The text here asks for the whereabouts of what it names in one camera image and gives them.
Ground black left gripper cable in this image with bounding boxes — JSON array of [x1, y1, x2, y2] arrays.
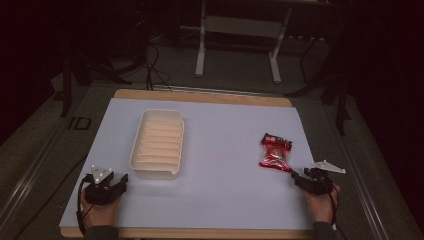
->
[[76, 174, 93, 236]]

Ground black floor cables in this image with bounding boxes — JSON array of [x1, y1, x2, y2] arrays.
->
[[142, 39, 174, 93]]

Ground person's right hand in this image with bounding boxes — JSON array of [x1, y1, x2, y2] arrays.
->
[[301, 183, 342, 225]]

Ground white table mat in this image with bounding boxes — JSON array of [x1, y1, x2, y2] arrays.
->
[[59, 97, 316, 231]]

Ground black metal stand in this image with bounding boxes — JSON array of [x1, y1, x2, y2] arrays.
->
[[59, 49, 133, 118], [285, 36, 353, 137]]

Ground red snack packet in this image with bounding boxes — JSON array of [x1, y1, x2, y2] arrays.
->
[[258, 132, 294, 173]]

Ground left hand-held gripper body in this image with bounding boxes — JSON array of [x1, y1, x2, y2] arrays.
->
[[83, 164, 122, 206]]

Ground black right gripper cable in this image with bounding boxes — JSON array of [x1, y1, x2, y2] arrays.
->
[[327, 185, 348, 240]]

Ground white ribbed plastic tray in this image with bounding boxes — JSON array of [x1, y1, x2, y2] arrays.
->
[[128, 108, 185, 181]]

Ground person's left hand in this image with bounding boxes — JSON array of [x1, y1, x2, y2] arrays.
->
[[79, 189, 123, 230]]

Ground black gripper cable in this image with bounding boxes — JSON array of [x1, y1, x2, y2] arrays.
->
[[76, 174, 93, 236], [327, 185, 348, 240]]

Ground white metal table frame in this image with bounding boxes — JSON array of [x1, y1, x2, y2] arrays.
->
[[194, 0, 295, 85]]

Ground metal floor rail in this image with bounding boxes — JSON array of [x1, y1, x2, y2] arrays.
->
[[323, 99, 392, 240], [0, 119, 72, 231]]

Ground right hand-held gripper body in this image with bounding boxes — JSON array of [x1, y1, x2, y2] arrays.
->
[[299, 159, 347, 197]]

